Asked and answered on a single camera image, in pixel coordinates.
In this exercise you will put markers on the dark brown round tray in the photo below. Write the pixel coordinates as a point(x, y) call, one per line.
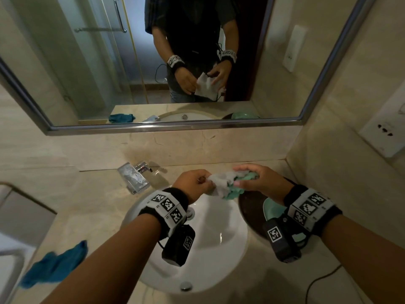
point(251, 207)

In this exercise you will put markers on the white wall outlet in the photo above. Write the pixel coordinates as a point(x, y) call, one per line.
point(384, 126)

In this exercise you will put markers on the black wristband with marker strip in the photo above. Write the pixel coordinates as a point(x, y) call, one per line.
point(166, 207)
point(311, 207)

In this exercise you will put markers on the chrome faucet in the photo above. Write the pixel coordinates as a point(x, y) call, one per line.
point(134, 177)

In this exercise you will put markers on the person's right forearm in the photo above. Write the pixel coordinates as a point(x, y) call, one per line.
point(364, 259)

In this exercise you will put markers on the blue cloth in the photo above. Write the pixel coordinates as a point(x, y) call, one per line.
point(55, 265)

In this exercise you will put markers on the white tissue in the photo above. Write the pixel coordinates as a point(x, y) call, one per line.
point(221, 183)

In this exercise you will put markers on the white toilet tank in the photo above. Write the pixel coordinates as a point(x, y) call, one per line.
point(19, 227)

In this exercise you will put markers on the person's left hand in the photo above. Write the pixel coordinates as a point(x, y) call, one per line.
point(186, 185)

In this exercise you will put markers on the white round sink basin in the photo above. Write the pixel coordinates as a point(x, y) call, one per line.
point(218, 250)

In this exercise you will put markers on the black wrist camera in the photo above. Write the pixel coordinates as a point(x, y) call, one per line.
point(178, 245)
point(281, 240)

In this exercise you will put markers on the teal soap dish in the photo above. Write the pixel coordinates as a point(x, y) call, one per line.
point(270, 210)

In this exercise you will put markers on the person's right hand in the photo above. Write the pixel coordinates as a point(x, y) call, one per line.
point(269, 183)

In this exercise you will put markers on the person's right thumb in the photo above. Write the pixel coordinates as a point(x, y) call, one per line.
point(245, 186)

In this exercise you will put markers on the chrome sink drain stopper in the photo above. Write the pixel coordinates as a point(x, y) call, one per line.
point(186, 285)

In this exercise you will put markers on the metal framed wall mirror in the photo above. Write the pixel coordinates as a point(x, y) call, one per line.
point(126, 60)

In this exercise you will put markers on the person's left forearm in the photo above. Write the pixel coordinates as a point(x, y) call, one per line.
point(114, 262)

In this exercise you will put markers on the teal cloth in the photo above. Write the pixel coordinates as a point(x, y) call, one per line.
point(235, 191)

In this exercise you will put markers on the person's left fingers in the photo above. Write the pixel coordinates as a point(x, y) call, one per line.
point(207, 182)

